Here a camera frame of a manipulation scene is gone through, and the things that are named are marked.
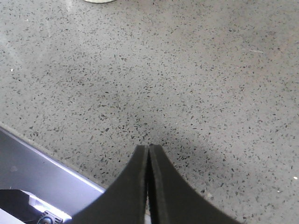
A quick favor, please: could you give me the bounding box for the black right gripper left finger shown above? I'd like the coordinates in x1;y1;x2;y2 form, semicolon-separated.
71;146;148;224

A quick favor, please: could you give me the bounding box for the white HOME mug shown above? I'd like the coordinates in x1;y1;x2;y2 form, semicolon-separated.
84;0;115;4

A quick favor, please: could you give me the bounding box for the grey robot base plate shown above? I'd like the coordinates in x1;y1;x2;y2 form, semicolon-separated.
0;128;105;222

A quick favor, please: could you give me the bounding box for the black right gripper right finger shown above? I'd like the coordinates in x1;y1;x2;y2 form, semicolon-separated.
147;145;237;224

